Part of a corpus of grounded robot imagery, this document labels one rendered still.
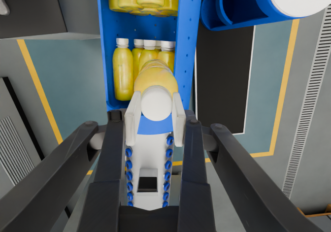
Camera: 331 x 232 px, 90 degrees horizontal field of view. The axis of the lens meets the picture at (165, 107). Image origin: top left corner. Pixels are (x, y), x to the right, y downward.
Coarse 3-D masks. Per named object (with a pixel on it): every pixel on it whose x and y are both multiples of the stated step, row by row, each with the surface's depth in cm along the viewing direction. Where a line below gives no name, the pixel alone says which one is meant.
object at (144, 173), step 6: (144, 168) 91; (150, 168) 91; (156, 168) 91; (144, 174) 87; (150, 174) 87; (156, 174) 87; (138, 180) 83; (144, 180) 81; (150, 180) 81; (156, 180) 81; (138, 186) 78; (144, 186) 78; (150, 186) 78; (156, 186) 78; (138, 192) 77; (144, 192) 77; (150, 192) 77; (156, 192) 77
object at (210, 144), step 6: (186, 114) 16; (192, 114) 16; (186, 120) 15; (204, 132) 13; (204, 138) 13; (210, 138) 12; (204, 144) 13; (210, 144) 13; (216, 144) 13; (210, 150) 13; (216, 150) 13
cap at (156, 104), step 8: (144, 96) 19; (152, 96) 19; (160, 96) 19; (168, 96) 19; (144, 104) 20; (152, 104) 20; (160, 104) 20; (168, 104) 20; (144, 112) 20; (152, 112) 20; (160, 112) 20; (168, 112) 20; (160, 120) 20
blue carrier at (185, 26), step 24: (192, 0) 40; (120, 24) 57; (144, 24) 61; (168, 24) 60; (192, 24) 42; (144, 48) 64; (192, 48) 45; (192, 72) 50; (144, 120) 46; (168, 120) 48
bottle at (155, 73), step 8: (144, 64) 34; (152, 64) 29; (160, 64) 29; (144, 72) 24; (152, 72) 23; (160, 72) 23; (168, 72) 25; (136, 80) 24; (144, 80) 22; (152, 80) 22; (160, 80) 22; (168, 80) 23; (136, 88) 23; (144, 88) 22; (152, 88) 21; (160, 88) 21; (168, 88) 22; (176, 88) 24
